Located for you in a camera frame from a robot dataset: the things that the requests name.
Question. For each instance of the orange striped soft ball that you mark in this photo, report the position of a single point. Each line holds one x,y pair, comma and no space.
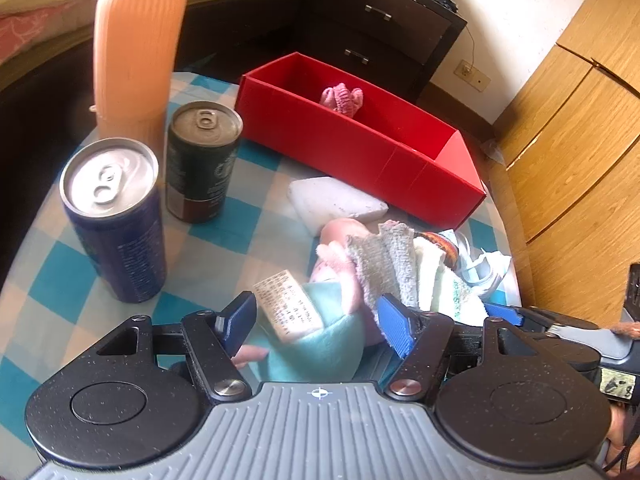
442,246

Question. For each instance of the peach ribbed plastic bottle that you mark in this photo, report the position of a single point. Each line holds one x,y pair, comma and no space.
135,50

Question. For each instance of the bed with floral blanket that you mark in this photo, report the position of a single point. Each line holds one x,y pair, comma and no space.
30,25

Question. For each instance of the red cardboard box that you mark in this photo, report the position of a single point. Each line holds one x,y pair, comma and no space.
350,155

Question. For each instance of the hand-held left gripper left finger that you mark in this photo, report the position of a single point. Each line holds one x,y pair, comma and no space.
240,317

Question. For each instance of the clear plastic scrap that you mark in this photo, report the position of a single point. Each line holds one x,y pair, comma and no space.
492,151

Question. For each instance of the person's right hand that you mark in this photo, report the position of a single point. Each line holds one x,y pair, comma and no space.
622,430

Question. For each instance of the wooden wardrobe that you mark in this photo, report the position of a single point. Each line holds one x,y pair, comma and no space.
575,135

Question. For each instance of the grey terry towel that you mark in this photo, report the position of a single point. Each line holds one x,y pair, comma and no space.
385,265

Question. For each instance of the black nightstand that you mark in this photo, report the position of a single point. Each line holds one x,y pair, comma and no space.
440,25

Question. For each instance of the pink plush doll teal outfit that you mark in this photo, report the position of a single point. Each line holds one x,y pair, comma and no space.
325,342

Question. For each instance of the blue drink can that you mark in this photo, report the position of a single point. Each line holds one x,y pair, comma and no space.
125,240

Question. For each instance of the beige wall outlet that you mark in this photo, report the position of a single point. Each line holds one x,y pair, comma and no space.
472,75

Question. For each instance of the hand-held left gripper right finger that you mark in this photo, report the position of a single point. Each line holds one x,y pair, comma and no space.
395,325

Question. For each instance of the black nightstand drawer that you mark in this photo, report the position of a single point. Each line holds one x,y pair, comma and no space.
385,70
410,22

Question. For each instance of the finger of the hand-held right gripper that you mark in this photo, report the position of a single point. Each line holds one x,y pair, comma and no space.
570,352
502,310

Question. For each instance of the dark green drink can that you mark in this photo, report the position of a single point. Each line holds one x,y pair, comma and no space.
200,175

